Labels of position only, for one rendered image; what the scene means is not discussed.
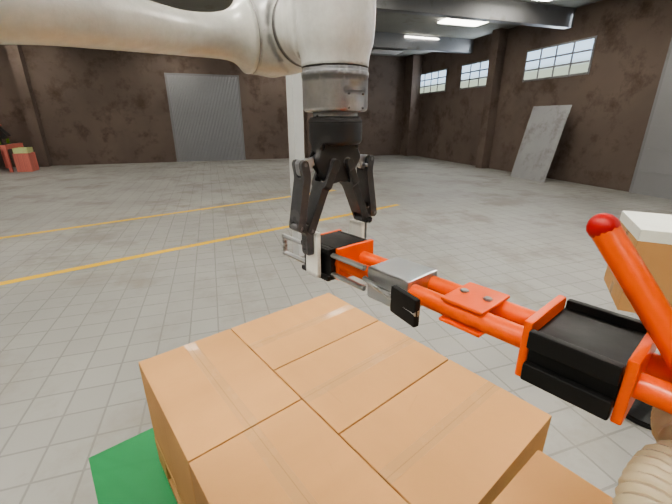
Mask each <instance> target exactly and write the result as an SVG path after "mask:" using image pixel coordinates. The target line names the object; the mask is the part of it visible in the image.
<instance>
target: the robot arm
mask: <svg viewBox="0 0 672 504"><path fill-rule="evenodd" d="M375 24H376V0H233V2H232V4H231V5H230V7H228V8H227V9H225V10H222V11H217V12H196V11H187V10H182V9H177V8H173V7H170V6H167V5H163V4H160V3H157V2H153V1H150V0H0V45H45V46H62V47H76V48H89V49H102V50H115V51H128V52H140V53H153V54H166V55H179V56H190V57H203V58H215V59H223V60H228V61H231V62H233V63H235V64H236V65H237V66H238V67H239V68H240V69H241V70H242V72H243V73H245V74H252V75H259V76H265V77H269V78H277V77H281V76H289V75H294V74H298V73H301V72H302V73H301V78H302V90H303V109H304V111H305V112H312V113H313V117H310V120H309V142H310V144H311V147H312V149H311V153H310V156H309V158H306V159H303V160H297V159H294V160H293V161H292V169H293V174H294V182H293V191H292V201H291V210H290V220H289V228H290V229H292V230H294V231H297V232H299V233H301V235H302V251H303V253H304V254H306V272H308V273H309V274H311V275H313V276H315V277H317V278H319V277H321V237H320V232H317V231H316V229H317V226H318V222H319V219H320V216H321V213H322V210H323V207H324V204H325V201H326V198H327V195H328V192H329V190H331V189H332V186H333V184H334V183H337V182H339V183H340V184H341V185H342V186H343V189H344V192H345V195H346V197H347V200H348V203H349V206H350V209H351V211H352V214H353V217H354V219H350V234H352V235H355V236H358V237H361V238H364V239H366V232H367V223H371V221H372V217H371V216H375V215H376V214H377V208H376V198H375V188H374V178H373V165H374V156H373V155H367V154H360V152H359V149H358V144H360V143H361V141H362V119H361V117H358V112H365V111H366V110H367V108H368V78H369V72H368V68H369V59H370V54H371V50H372V47H373V44H374V36H375ZM356 166H357V172H356V169H355V168H356ZM312 167H313V169H314V170H315V173H314V176H313V179H312V183H311V173H313V170H312ZM321 181H323V182H321ZM311 184H312V189H311V192H310V185H311ZM309 194H310V195H309ZM368 206H369V208H368Z"/></svg>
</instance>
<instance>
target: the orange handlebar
mask: <svg viewBox="0 0 672 504"><path fill-rule="evenodd" d="M358 260H359V263H361V264H364V265H366V266H367V269H366V270H365V271H363V270H360V269H358V268H355V267H353V266H351V265H348V264H346V263H343V262H341V261H340V262H339V264H338V267H339V269H340V270H341V271H343V272H345V273H348V274H350V275H352V276H355V277H357V278H359V279H362V277H363V276H367V277H368V267H369V266H372V265H375V264H378V263H381V262H384V261H386V260H389V259H386V258H383V257H380V256H378V255H375V254H372V253H369V252H366V251H363V252H362V253H360V255H359V259H358ZM408 292H409V293H410V294H412V295H414V296H415V297H417V298H419V299H420V305H421V306H424V307H426V308H428V309H430V310H433V311H435V312H437V313H440V314H442V316H440V317H439V320H440V321H442V322H445V323H447V324H449V325H451V326H453V327H456V328H458V329H460V330H462V331H465V332H467V333H469V334H471V335H473V336H476V337H478V338H479V337H481V336H482V335H484V334H488V335H490V336H492V337H495V338H497V339H499V340H502V341H504V342H506V343H508V344H511V345H513V346H515V347H518V348H520V343H521V338H522V332H523V327H524V322H525V320H527V319H528V318H529V317H530V316H532V315H533V314H534V313H536V312H537V311H534V310H531V309H528V308H526V307H523V306H520V305H517V304H514V303H511V302H509V301H506V300H508V299H509V298H510V295H507V294H505V293H502V292H499V291H496V290H493V289H490V288H487V287H484V286H481V285H478V284H475V283H472V282H469V283H467V284H465V285H460V284H457V283H454V282H452V281H449V280H446V279H443V278H440V277H437V276H435V275H434V276H432V277H431V278H430V280H429V282H428V288H425V287H422V286H420V285H417V284H414V285H412V286H411V287H410V289H409V290H408ZM632 398H635V399H637V400H639V401H642V402H644V403H646V404H648V405H651V406H653V407H655V408H658V409H660V410H662V411H665V412H667V413H669V414H671V415H672V372H671V371H670V369H669V367H668V366H667V364H666V362H665V361H664V359H663V357H662V356H661V355H659V354H656V353H654V352H653V354H652V356H651V358H650V361H649V363H648V366H647V369H646V372H645V373H644V372H642V373H641V375H640V377H639V379H638V382H637V384H636V387H635V390H634V393H633V397H632Z"/></svg>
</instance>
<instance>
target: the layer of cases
mask: <svg viewBox="0 0 672 504"><path fill-rule="evenodd" d="M139 368H140V372H141V377H142V381H143V386H144V390H145V395H146V399H147V403H148V408H149V412H150V417H151V421H152V426H153V430H154V435H155V438H156V440H157V443H158V445H159V447H160V449H161V452H162V454H163V456H164V459H165V461H166V463H167V466H168V468H169V470H170V472H171V475H172V477H173V479H174V482H175V484H176V486H177V489H178V491H179V493H180V495H181V498H182V500H183V502H184V504H491V503H492V502H493V501H494V500H495V499H496V498H497V496H498V495H499V494H500V493H501V492H502V491H503V489H504V488H505V487H506V486H507V485H508V484H509V483H510V481H511V480H512V479H513V478H514V477H515V476H516V474H517V473H518V472H519V471H520V470H521V469H522V467H523V466H524V465H525V464H526V463H527V462H528V461H529V459H530V458H531V457H532V456H533V455H534V454H535V452H536V451H538V450H540V451H541V452H543V448H544V444H545V441H546V437H547V433H548V429H549V425H550V421H551V418H552V416H551V415H549V414H548V413H546V412H544V411H542V410H540V409H539V408H537V407H535V406H533V405H531V404H529V403H528V402H526V401H524V400H522V399H520V398H519V397H517V396H515V395H513V394H511V393H510V392H508V391H506V390H504V389H502V388H501V387H499V386H497V385H495V384H493V383H491V382H490V381H488V380H486V379H484V378H482V377H481V376H479V375H477V374H475V373H473V372H472V371H470V370H468V369H466V368H464V367H463V366H461V365H459V364H457V363H455V362H453V361H452V360H448V358H446V357H444V356H443V355H441V354H439V353H437V352H435V351H434V350H432V349H430V348H428V347H426V346H425V345H423V344H421V343H419V342H417V341H416V340H414V339H412V338H410V337H408V336H406V335H405V334H403V333H401V332H399V331H397V330H396V329H394V328H392V327H390V326H388V325H387V324H385V323H383V322H381V321H378V319H376V318H374V317H372V316H370V315H368V314H367V313H365V312H363V311H361V310H359V309H358V308H356V307H354V306H352V305H350V304H349V303H347V302H345V301H343V300H341V299H340V298H338V297H336V296H334V295H332V294H330V293H326V294H324V295H321V296H318V297H315V298H313V299H310V300H307V301H304V302H302V303H299V304H296V305H294V306H291V307H288V308H285V309H283V310H280V311H277V312H274V313H272V314H269V315H266V316H263V317H261V318H258V319H255V320H252V321H250V322H247V323H244V324H241V325H239V326H236V327H233V328H231V330H230V329H228V330H225V331H222V332H220V333H217V334H214V335H211V336H209V337H206V338H203V339H200V340H198V341H195V342H192V343H189V344H187V345H184V346H181V347H179V348H176V349H173V350H170V351H168V352H165V353H162V354H159V355H157V356H154V357H151V358H148V359H146V360H143V361H140V362H139Z"/></svg>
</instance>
